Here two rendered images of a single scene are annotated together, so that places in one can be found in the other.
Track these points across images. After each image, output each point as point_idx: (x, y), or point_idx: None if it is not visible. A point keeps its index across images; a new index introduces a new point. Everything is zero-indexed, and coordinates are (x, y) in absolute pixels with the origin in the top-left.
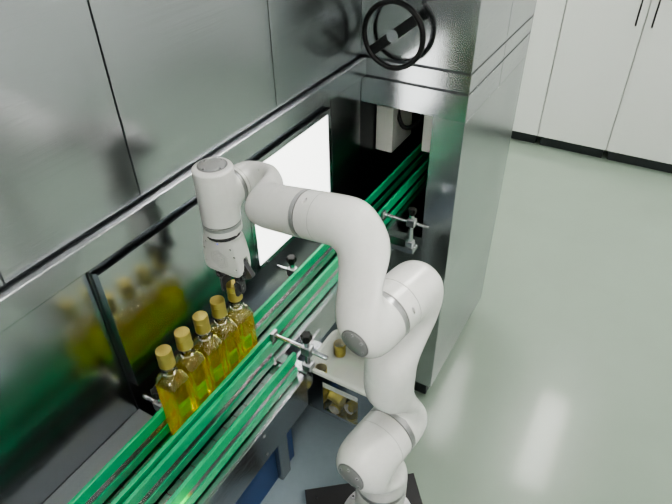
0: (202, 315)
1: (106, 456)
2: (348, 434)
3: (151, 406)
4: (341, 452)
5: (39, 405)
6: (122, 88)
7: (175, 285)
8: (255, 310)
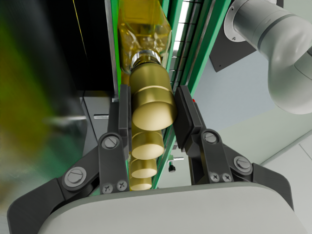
0: (148, 172)
1: (101, 124)
2: (295, 91)
3: (81, 80)
4: (286, 108)
5: None
6: None
7: (19, 162)
8: None
